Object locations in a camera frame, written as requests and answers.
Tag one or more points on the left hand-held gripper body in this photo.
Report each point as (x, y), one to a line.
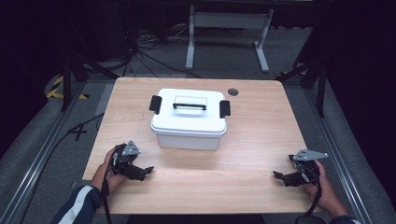
(124, 157)

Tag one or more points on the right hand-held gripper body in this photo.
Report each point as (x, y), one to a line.
(306, 169)

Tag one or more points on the person's right hand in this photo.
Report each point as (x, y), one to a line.
(325, 189)

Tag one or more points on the person's left hand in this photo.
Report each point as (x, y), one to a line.
(104, 179)

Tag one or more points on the black round object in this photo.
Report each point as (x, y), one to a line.
(309, 220)

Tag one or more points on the white plastic storage box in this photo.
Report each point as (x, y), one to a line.
(186, 141)

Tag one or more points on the black tripod stand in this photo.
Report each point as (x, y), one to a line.
(320, 90)
(67, 84)

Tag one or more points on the yellow black floor tape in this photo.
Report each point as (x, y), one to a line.
(53, 93)

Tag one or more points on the grey round table grommet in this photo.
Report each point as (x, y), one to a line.
(233, 91)

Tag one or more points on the aluminium floor rail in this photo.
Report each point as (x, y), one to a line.
(40, 158)
(342, 161)

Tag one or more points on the white metal table frame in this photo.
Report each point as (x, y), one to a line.
(229, 20)

